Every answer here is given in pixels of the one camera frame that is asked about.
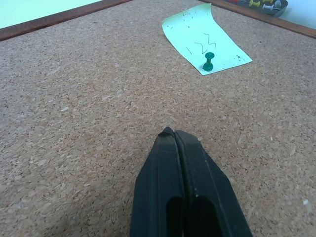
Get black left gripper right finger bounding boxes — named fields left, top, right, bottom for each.
left=174, top=129, right=253, bottom=237

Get dark metal tray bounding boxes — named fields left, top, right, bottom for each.
left=223, top=0, right=289, bottom=17

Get white pushpin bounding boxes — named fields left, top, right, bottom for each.
left=262, top=3, right=280, bottom=12

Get green sticky note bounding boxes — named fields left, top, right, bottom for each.
left=161, top=2, right=253, bottom=76

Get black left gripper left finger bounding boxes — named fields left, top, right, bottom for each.
left=129, top=126, right=186, bottom=237

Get wood-framed cork board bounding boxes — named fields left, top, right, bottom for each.
left=0, top=0, right=316, bottom=237

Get green pushpin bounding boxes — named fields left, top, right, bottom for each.
left=202, top=52, right=215, bottom=72

